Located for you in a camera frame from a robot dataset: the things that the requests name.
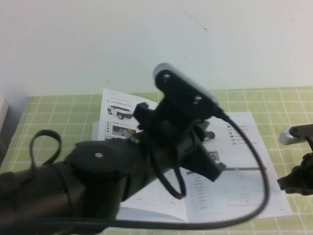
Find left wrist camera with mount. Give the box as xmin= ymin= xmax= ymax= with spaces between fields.
xmin=152 ymin=62 xmax=222 ymax=122

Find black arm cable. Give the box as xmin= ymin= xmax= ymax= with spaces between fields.
xmin=44 ymin=105 xmax=271 ymax=231

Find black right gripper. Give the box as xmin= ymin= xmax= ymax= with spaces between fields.
xmin=276 ymin=151 xmax=313 ymax=197

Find green checked tablecloth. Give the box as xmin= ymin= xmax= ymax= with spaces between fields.
xmin=0 ymin=86 xmax=313 ymax=235

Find white manual book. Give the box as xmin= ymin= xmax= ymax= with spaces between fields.
xmin=91 ymin=88 xmax=293 ymax=225

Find black loop tether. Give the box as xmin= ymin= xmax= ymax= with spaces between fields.
xmin=28 ymin=129 xmax=62 ymax=173

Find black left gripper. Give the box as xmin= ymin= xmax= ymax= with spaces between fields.
xmin=133 ymin=102 xmax=227 ymax=183

